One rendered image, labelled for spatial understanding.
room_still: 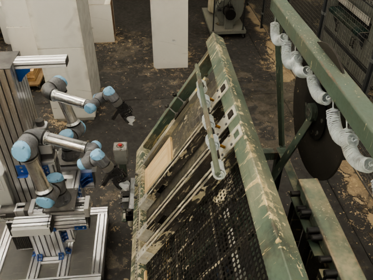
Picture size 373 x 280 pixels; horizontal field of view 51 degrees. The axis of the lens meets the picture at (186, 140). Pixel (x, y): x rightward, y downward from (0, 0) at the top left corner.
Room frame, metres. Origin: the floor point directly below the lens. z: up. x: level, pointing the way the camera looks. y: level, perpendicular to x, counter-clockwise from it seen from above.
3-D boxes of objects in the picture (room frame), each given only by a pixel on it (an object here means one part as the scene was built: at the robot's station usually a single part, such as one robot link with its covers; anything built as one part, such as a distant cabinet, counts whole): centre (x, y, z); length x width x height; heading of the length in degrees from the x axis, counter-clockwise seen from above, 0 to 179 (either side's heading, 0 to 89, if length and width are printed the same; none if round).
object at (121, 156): (2.78, 0.59, 0.84); 0.12 x 0.12 x 0.18; 4
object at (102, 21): (7.36, 1.68, 0.36); 0.58 x 0.45 x 0.72; 95
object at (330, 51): (1.93, -0.74, 1.85); 0.80 x 0.06 x 0.80; 4
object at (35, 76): (5.58, 2.53, 0.15); 0.61 x 0.52 x 0.31; 5
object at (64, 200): (2.01, 0.91, 1.09); 0.15 x 0.15 x 0.10
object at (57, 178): (2.01, 0.91, 1.20); 0.13 x 0.12 x 0.14; 172
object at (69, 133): (2.51, 0.95, 1.20); 0.13 x 0.12 x 0.14; 160
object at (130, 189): (2.34, 0.50, 0.69); 0.50 x 0.14 x 0.24; 4
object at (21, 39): (6.48, 2.61, 0.36); 0.80 x 0.58 x 0.72; 5
